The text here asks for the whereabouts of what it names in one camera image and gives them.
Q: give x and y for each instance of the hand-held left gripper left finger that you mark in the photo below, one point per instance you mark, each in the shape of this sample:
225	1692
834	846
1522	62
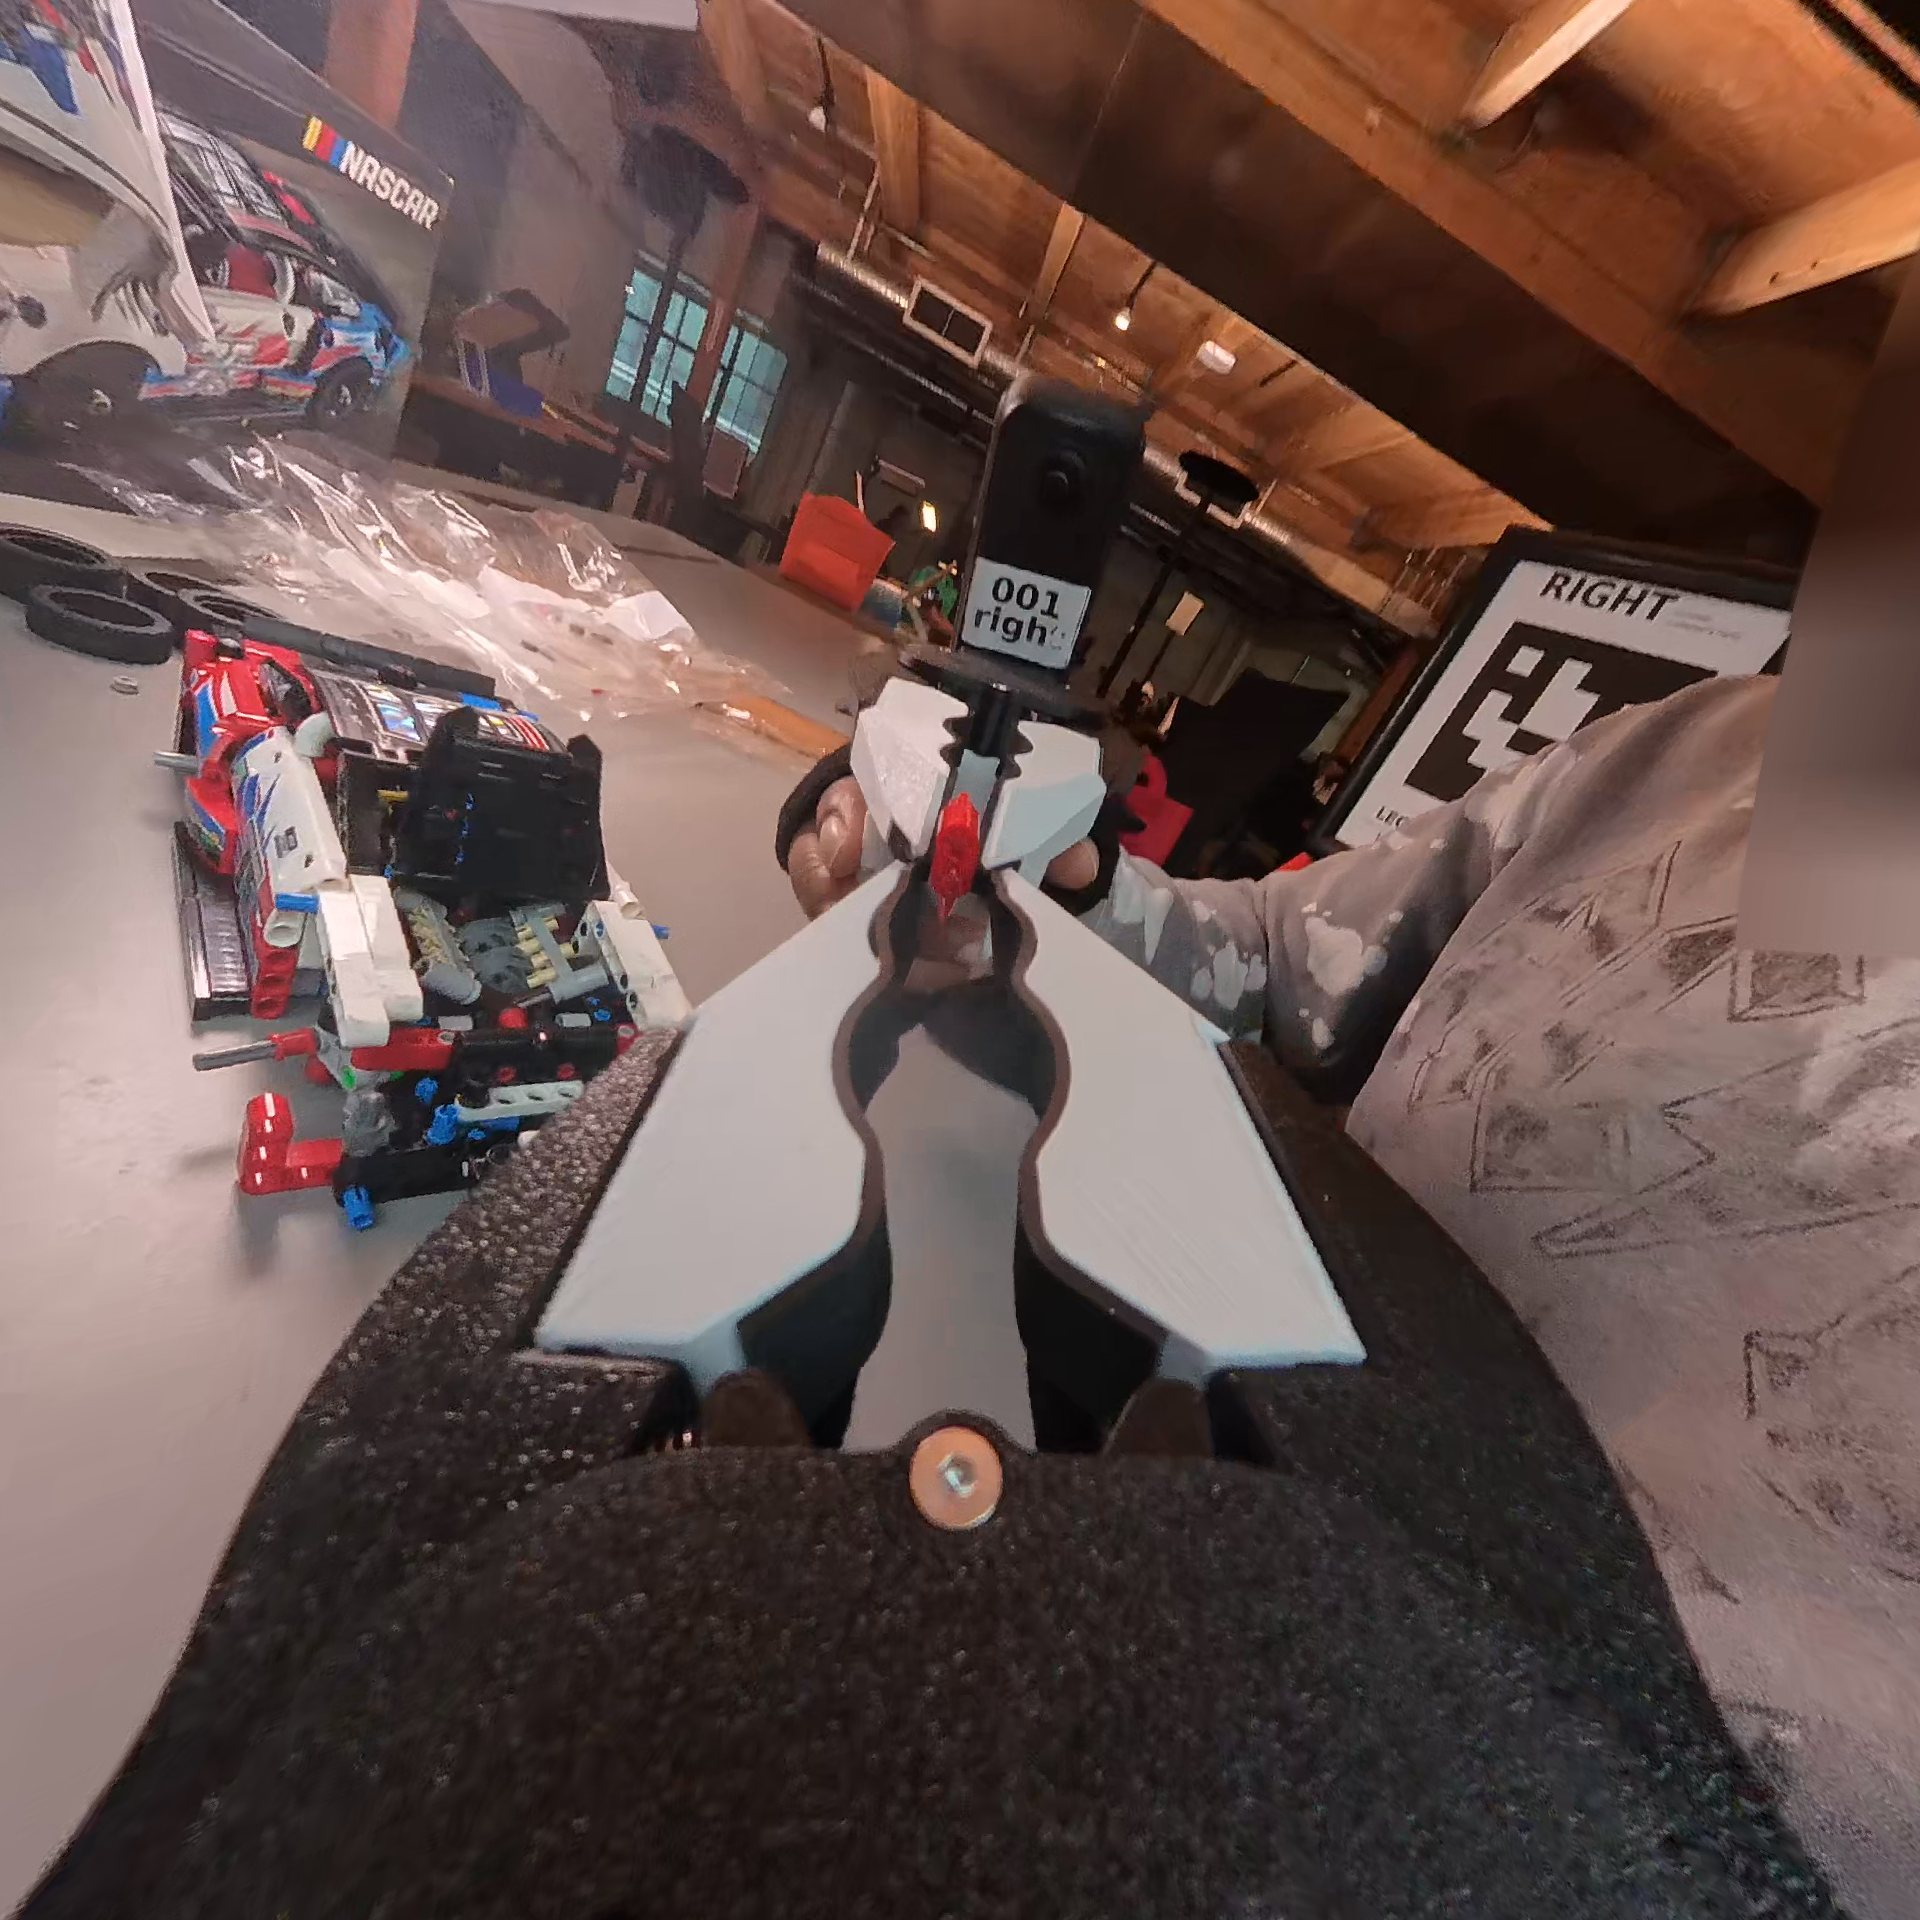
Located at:
735	1184

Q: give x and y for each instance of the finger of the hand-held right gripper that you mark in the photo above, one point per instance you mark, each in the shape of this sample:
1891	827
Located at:
908	764
1058	795

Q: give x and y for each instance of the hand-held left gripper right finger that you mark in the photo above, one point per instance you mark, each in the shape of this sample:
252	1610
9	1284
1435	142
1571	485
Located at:
1184	1184

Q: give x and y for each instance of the red brick connector piece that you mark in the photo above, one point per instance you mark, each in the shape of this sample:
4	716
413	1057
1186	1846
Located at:
956	849

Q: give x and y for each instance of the toy brick race car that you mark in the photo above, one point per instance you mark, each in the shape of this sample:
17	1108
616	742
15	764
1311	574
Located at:
421	871

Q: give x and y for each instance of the person's right forearm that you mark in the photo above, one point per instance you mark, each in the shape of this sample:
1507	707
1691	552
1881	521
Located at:
1351	930

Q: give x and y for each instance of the grey desk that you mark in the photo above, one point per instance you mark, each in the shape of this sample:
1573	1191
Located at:
121	1350

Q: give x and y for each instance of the person's right hand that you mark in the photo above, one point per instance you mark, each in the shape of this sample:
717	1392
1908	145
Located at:
825	854

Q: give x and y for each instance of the red plastic object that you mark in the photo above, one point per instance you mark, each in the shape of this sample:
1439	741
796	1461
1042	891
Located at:
1154	811

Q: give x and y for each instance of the orange plastic bin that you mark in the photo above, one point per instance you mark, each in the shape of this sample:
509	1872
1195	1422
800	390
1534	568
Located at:
832	552

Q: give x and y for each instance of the clear plastic bags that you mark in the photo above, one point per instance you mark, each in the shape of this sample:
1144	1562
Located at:
495	585

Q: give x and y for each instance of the black white marker sign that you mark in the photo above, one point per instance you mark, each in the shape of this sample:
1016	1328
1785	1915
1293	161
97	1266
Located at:
1515	704

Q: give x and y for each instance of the person's grey patterned sweatshirt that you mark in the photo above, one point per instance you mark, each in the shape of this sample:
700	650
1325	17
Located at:
1650	1274

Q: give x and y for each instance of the toy car set box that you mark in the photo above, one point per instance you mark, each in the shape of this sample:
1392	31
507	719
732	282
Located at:
301	225

